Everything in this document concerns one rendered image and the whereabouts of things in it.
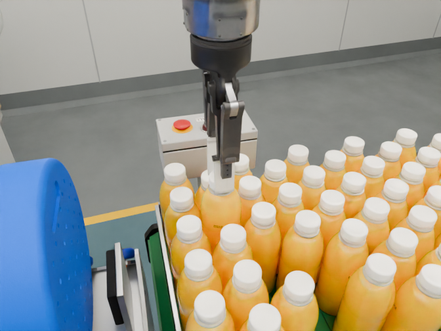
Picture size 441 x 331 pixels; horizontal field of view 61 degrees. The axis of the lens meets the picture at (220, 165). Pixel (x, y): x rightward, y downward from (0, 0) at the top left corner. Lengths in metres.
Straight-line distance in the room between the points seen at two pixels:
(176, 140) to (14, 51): 2.66
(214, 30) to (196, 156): 0.39
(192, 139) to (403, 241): 0.41
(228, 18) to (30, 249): 0.32
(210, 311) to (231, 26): 0.34
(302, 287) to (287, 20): 3.27
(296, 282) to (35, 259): 0.32
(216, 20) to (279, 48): 3.30
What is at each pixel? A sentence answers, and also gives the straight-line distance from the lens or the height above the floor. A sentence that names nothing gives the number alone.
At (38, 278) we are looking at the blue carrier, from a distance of 0.45.
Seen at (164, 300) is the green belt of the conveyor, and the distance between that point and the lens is 0.75.
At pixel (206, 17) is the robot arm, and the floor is 1.40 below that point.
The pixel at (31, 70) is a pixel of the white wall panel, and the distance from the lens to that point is 3.37.
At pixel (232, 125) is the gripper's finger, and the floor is 1.27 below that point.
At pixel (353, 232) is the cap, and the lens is 0.61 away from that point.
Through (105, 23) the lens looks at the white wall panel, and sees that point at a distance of 3.24.
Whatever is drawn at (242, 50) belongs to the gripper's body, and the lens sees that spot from 0.46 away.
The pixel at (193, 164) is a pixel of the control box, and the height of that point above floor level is 1.04.
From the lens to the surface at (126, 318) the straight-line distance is 0.62.
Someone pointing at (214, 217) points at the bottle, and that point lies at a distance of 0.60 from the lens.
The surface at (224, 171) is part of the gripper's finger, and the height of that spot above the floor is 1.18.
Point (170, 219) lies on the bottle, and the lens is 0.65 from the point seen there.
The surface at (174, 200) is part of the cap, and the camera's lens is 0.63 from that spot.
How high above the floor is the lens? 1.52
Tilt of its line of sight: 37 degrees down
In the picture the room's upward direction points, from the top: straight up
